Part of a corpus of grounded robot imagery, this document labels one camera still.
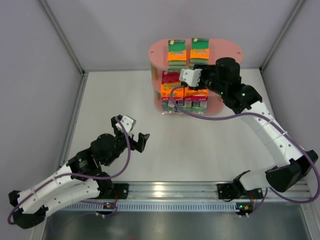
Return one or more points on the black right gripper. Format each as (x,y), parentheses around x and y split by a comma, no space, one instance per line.
(204,75)

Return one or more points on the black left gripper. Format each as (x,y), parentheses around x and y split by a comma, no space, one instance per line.
(135,144)

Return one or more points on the pink orange sponge pack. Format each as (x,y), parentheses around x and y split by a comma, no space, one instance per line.
(195,95)
(170,86)

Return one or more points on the green orange sponge pack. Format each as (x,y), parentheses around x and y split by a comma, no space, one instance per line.
(177,55)

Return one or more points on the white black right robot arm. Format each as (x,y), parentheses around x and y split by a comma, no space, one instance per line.
(291,162)

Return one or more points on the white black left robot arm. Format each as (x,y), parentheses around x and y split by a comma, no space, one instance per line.
(88,175)

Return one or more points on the pink three-tier shelf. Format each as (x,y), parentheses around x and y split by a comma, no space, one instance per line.
(158,57)

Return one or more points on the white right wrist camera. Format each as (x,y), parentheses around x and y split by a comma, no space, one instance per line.
(190,76)

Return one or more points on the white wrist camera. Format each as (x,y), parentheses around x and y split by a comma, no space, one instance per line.
(190,76)
(125,124)

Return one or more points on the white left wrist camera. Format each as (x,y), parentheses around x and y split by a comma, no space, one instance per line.
(125,124)

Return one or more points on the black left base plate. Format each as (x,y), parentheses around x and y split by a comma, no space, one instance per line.
(120,191)

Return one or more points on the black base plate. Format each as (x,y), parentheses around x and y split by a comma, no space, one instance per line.
(120,191)
(231,191)

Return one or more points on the aluminium mounting rail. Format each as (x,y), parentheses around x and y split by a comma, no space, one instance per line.
(168,197)

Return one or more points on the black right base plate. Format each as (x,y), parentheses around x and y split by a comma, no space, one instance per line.
(231,191)

